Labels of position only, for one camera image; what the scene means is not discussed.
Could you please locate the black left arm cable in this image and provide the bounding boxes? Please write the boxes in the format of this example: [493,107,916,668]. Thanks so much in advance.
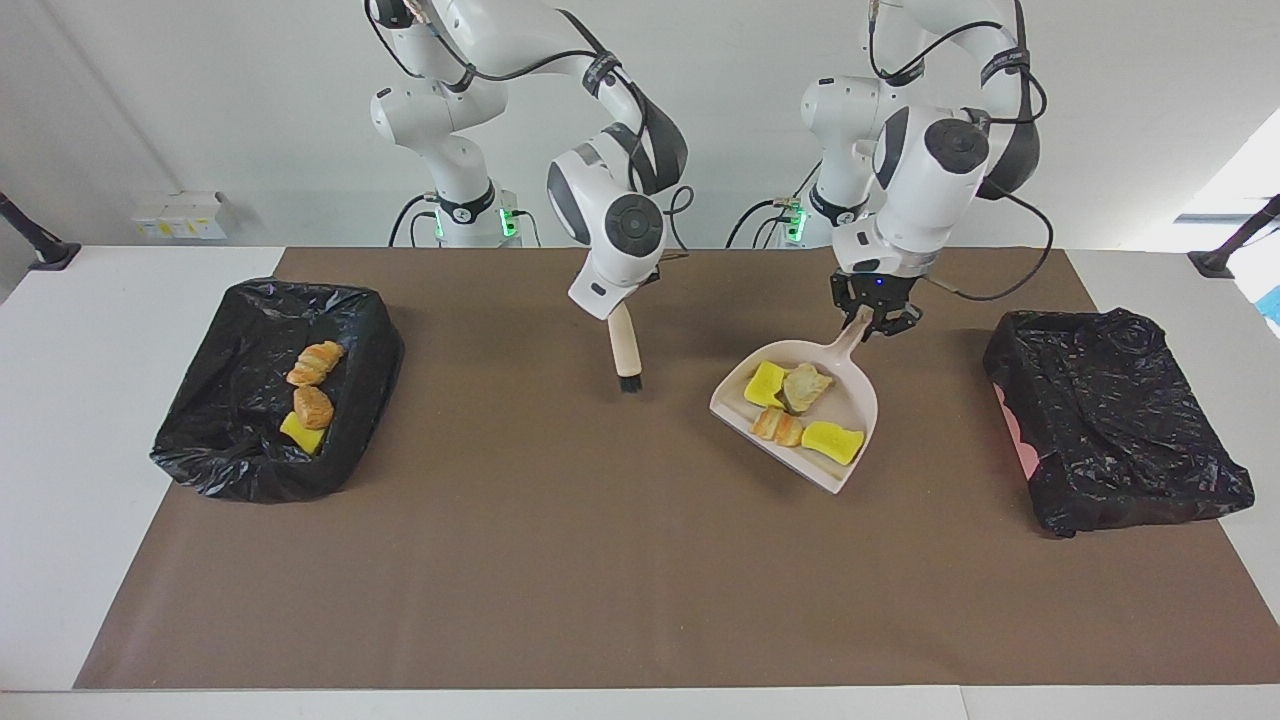
[868,0,1057,304]

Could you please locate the pink bin with black bag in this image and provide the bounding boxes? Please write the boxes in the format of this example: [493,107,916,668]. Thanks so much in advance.
[982,307,1256,539]

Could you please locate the beige brush black bristles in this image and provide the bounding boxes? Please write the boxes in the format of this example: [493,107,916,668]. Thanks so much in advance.
[607,304,645,393]

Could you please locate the small yellow sponge piece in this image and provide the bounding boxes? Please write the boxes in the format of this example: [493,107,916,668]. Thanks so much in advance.
[279,411,329,456]

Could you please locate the orange striped sponge piece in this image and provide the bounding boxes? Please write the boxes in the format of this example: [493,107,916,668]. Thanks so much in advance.
[750,406,805,448]
[286,341,345,387]

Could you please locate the pale beige sponge chunk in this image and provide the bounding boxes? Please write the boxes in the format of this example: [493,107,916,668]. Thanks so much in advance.
[781,363,834,416]

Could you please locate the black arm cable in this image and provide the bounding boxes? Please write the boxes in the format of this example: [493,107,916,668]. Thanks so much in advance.
[365,0,697,263]
[868,0,1057,304]

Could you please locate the notched yellow sponge piece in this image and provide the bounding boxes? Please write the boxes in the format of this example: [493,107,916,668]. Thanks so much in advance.
[800,421,867,467]

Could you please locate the round brown sponge chunk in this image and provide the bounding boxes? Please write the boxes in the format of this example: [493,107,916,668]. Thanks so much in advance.
[292,385,335,431]

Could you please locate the bin lined with black bag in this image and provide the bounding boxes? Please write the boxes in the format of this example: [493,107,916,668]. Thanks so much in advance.
[150,278,406,504]

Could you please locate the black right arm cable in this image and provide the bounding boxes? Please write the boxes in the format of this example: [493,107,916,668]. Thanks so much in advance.
[365,0,697,263]

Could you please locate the black camera stand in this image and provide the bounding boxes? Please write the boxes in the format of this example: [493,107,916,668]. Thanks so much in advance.
[1188,195,1280,279]
[0,192,81,273]

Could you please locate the brown table mat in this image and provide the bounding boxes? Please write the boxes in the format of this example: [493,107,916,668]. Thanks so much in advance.
[73,247,1280,691]

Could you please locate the black left base cable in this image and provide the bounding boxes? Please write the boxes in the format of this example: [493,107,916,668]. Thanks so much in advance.
[725,198,801,249]

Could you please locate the beige plastic dustpan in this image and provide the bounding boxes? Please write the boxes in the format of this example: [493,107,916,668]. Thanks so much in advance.
[709,305,880,495]

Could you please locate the black right base cable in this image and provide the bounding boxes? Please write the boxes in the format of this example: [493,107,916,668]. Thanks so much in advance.
[388,193,441,248]

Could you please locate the black base cable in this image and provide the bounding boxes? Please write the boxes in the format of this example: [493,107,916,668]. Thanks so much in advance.
[388,193,441,248]
[725,198,801,249]

